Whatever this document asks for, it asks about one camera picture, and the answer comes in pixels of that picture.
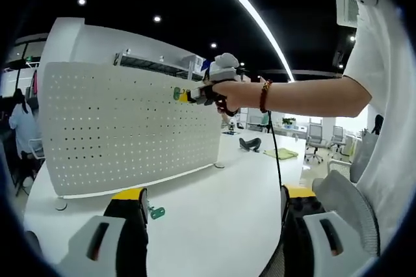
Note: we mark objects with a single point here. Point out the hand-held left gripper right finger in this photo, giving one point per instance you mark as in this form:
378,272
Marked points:
321,244

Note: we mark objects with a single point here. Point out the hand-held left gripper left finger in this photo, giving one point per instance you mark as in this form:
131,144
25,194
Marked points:
104,251

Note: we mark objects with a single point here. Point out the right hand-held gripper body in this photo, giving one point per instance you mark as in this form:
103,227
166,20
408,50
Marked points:
224,69

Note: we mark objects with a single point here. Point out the green hook assembly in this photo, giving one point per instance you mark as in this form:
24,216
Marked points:
157,212
176,94

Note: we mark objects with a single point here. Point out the white perforated mounting plate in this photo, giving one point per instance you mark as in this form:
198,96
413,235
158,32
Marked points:
113,127

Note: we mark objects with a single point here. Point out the person's right hand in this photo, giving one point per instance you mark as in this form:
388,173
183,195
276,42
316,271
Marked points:
240,95

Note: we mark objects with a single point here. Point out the white plastic crates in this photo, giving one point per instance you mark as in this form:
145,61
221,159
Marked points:
193,62

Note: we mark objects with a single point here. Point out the white mesh office chair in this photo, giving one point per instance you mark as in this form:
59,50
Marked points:
351,205

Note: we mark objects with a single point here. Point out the grey metal shelf rack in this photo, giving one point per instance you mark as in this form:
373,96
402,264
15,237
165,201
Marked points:
146,62

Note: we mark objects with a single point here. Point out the black curved object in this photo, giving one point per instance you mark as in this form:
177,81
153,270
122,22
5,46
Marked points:
249,145

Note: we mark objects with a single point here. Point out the long ceiling light strip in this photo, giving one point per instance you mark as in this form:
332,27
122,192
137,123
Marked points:
247,0

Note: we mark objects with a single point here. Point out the green potted plant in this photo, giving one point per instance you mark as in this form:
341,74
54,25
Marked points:
288,121

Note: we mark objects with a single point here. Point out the group of round ceiling spotlights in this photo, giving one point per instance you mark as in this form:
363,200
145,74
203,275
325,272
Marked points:
157,18

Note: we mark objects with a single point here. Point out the yellow-green cloth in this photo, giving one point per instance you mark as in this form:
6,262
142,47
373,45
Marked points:
286,153

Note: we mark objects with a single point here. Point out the grey mesh office chair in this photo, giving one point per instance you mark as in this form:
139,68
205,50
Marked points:
314,134
338,134

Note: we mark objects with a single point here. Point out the white ceiling air vent unit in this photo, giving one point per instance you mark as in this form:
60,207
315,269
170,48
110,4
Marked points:
349,7

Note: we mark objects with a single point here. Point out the person's white shirt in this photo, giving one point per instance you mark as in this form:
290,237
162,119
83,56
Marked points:
380,62

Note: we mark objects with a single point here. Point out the white frame office chair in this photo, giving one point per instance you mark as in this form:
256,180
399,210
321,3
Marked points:
364,156

